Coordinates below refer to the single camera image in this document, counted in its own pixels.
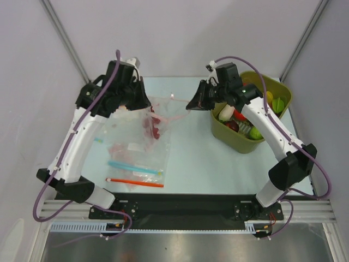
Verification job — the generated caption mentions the white toy egg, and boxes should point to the white toy egg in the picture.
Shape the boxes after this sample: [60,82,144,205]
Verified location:
[218,104,235,122]

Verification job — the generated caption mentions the red toy lobster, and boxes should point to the red toy lobster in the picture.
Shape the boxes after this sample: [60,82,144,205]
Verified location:
[141,106,161,143]

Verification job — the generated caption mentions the red toy tomato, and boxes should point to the red toy tomato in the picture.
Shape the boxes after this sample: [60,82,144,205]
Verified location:
[233,110,247,122]

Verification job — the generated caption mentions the clear red-zipper bag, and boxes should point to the clear red-zipper bag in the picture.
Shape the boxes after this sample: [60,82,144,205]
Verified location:
[106,93,190,154]

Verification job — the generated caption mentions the dark red toy peach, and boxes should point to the dark red toy peach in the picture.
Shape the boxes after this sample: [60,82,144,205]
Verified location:
[225,120,239,132]

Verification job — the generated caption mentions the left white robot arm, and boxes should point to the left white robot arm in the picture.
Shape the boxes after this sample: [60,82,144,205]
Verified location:
[37,57,151,218]

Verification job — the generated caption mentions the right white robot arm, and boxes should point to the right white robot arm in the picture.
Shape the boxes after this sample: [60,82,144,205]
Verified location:
[186,61,317,219]

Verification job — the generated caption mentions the far left blue-zipper bag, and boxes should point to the far left blue-zipper bag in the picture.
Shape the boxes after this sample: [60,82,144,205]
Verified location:
[94,138,104,144]

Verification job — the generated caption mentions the bag with blue zipper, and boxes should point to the bag with blue zipper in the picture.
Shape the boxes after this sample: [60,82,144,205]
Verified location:
[103,135,171,176]

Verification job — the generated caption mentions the bag with orange zipper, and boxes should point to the bag with orange zipper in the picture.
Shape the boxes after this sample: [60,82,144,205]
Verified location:
[105,136,171,192]

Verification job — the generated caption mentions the olive green plastic bin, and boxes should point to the olive green plastic bin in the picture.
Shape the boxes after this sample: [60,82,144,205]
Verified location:
[210,75,292,154]

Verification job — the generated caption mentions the yellow toy fruit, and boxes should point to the yellow toy fruit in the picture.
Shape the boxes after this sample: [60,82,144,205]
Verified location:
[266,91,274,104]

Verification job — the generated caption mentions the green toy star fruit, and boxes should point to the green toy star fruit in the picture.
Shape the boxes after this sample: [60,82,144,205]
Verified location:
[272,97,285,114]

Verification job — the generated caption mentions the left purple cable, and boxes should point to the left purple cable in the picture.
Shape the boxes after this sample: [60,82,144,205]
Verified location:
[32,49,133,248]

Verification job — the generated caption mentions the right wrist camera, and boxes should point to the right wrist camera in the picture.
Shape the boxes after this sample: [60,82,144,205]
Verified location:
[206,60,218,85]

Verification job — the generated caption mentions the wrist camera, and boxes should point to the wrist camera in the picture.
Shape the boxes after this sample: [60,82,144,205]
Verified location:
[206,60,218,85]
[125,57,140,72]

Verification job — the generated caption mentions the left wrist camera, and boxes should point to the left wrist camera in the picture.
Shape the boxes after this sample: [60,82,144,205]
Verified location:
[125,57,140,72]

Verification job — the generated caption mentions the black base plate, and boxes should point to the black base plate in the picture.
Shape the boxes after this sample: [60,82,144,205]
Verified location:
[54,192,284,230]

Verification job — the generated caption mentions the white cable duct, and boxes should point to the white cable duct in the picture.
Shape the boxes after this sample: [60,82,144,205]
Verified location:
[50,222,107,233]

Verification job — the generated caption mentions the aluminium frame rail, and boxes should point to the aluminium frame rail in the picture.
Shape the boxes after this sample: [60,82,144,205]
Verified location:
[290,200,336,223]

